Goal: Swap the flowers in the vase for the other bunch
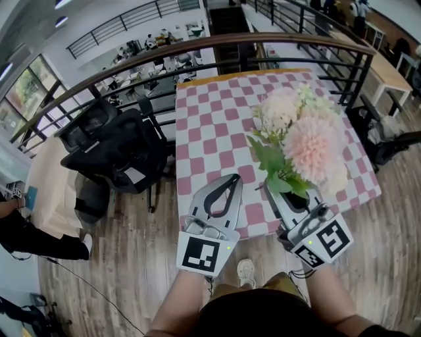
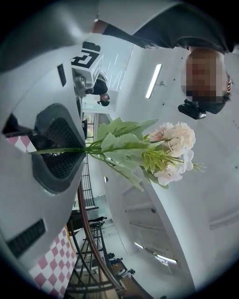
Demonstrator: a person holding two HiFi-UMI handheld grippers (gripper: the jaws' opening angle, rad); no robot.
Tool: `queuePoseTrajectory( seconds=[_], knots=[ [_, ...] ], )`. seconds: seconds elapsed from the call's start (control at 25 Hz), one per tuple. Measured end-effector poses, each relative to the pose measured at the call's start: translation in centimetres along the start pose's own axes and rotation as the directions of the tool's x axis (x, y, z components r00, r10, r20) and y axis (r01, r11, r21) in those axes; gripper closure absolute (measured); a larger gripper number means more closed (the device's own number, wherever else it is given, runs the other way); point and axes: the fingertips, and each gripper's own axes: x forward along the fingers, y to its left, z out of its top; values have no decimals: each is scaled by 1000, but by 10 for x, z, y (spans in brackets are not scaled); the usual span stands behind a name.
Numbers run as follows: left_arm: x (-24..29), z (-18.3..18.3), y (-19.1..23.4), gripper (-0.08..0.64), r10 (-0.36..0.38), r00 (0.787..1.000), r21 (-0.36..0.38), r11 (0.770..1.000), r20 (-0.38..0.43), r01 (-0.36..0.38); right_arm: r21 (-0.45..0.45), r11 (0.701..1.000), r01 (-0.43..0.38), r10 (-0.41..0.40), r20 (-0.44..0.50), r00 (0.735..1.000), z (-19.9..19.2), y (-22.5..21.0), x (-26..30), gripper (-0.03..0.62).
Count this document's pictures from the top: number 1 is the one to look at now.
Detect black office chair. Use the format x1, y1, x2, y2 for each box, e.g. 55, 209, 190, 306
54, 95, 168, 213
348, 95, 421, 172

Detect person's black shirt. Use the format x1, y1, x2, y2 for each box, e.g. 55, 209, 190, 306
199, 288, 412, 337

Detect black staircase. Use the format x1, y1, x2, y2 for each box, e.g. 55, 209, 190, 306
209, 6, 254, 75

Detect person's left forearm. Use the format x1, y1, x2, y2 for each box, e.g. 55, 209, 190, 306
144, 271, 201, 337

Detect light wooden white-legged table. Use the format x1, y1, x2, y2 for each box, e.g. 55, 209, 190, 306
328, 29, 414, 113

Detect black equipment stand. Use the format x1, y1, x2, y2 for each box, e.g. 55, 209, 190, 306
0, 294, 72, 337

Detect dark grey round bin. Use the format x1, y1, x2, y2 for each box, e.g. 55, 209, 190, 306
74, 179, 111, 224

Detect pink artificial flower bouquet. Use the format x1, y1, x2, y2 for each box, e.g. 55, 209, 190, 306
246, 82, 349, 198

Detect black balcony railing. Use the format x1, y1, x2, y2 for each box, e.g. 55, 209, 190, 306
65, 0, 201, 60

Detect black wrist cord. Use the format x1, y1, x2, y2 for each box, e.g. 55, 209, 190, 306
289, 268, 316, 280

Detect pink white checkered tablecloth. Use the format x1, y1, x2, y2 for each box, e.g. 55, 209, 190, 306
175, 68, 382, 241

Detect beige cloth covered table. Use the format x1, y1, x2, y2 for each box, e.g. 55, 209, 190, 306
24, 136, 83, 240

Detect person's right forearm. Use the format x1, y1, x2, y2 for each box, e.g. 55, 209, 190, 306
305, 266, 359, 330

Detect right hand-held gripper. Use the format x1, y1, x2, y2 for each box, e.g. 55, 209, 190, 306
264, 182, 355, 271

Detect black floor cable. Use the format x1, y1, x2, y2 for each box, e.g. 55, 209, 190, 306
45, 258, 145, 335

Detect person's mustard shorts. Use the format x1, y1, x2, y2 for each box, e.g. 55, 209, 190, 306
210, 271, 299, 299

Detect person's left white shoe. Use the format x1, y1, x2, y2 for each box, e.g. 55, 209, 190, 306
236, 258, 257, 289

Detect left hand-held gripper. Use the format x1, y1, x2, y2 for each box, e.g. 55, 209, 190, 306
176, 173, 245, 276

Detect large window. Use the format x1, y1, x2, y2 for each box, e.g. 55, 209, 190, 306
0, 54, 66, 139

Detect wooden topped black railing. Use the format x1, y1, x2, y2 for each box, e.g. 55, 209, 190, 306
9, 32, 378, 152

